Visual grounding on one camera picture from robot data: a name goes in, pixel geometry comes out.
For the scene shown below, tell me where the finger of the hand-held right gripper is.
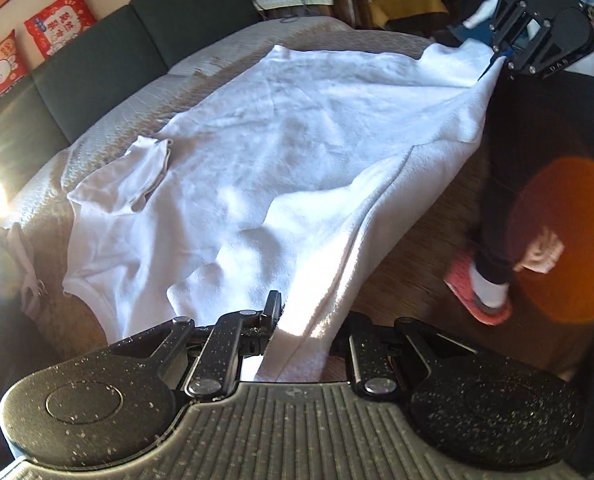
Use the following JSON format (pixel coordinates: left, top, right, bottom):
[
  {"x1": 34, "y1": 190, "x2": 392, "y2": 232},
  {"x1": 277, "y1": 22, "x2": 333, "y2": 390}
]
[
  {"x1": 478, "y1": 14, "x2": 556, "y2": 82},
  {"x1": 486, "y1": 0, "x2": 531, "y2": 57}
]

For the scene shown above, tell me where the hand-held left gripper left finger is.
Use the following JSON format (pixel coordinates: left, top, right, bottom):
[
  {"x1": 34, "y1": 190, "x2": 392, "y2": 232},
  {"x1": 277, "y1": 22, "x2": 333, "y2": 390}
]
[{"x1": 109, "y1": 289, "x2": 284, "y2": 403}]

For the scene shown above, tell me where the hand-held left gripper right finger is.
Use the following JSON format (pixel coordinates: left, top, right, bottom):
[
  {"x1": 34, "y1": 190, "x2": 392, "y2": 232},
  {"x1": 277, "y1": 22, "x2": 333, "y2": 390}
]
[{"x1": 329, "y1": 311, "x2": 482, "y2": 398}]

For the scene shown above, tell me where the white shirt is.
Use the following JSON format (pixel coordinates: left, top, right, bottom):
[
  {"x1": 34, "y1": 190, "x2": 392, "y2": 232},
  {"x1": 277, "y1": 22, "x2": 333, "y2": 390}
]
[{"x1": 62, "y1": 40, "x2": 505, "y2": 386}]

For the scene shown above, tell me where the white cloth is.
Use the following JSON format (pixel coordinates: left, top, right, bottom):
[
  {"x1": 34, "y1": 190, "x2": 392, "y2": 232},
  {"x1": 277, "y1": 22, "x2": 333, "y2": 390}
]
[{"x1": 464, "y1": 0, "x2": 502, "y2": 31}]

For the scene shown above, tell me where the dark blue cloth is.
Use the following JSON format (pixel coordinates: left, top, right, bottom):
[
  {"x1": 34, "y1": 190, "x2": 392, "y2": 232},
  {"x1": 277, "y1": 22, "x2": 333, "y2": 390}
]
[{"x1": 447, "y1": 22, "x2": 498, "y2": 46}]

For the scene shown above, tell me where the yellow chair cushion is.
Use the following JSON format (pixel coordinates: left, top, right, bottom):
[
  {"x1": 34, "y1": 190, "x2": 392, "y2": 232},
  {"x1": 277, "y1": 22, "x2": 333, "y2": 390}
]
[{"x1": 369, "y1": 0, "x2": 450, "y2": 23}]

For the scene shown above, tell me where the person's leg in black pants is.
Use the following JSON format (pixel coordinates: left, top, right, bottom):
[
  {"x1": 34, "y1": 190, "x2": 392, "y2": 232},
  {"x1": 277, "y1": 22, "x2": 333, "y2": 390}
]
[{"x1": 474, "y1": 60, "x2": 594, "y2": 286}]

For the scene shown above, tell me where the white sock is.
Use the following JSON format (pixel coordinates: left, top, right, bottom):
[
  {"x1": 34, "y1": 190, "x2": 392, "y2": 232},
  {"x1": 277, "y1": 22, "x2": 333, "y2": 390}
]
[{"x1": 469, "y1": 262, "x2": 510, "y2": 311}]

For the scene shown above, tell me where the dark green sofa back cushion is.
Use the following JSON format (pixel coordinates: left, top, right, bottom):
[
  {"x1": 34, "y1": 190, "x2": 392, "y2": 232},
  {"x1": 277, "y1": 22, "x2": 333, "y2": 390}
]
[
  {"x1": 129, "y1": 0, "x2": 258, "y2": 68},
  {"x1": 32, "y1": 5, "x2": 170, "y2": 141},
  {"x1": 0, "y1": 80, "x2": 72, "y2": 176}
]

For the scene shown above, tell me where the thin black cable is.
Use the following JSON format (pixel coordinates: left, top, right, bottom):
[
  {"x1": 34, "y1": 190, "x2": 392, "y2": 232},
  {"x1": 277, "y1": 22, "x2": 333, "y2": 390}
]
[{"x1": 277, "y1": 0, "x2": 318, "y2": 25}]

